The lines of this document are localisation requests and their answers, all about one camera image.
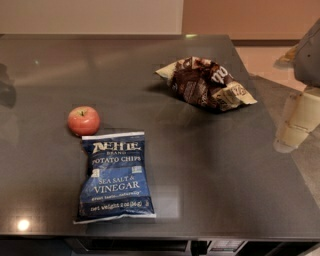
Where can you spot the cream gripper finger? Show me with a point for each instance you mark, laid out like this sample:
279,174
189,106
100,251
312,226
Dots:
301,115

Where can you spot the brown chip bag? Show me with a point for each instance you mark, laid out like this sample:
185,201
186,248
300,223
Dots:
205,83

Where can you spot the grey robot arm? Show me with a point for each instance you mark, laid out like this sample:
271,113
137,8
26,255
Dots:
306,62

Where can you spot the blue potato chip bag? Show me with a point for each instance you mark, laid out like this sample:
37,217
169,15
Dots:
116,186

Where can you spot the red apple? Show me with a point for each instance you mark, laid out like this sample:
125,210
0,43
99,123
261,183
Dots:
83,121

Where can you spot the dark appliance under table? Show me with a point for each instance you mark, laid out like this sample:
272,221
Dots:
82,246

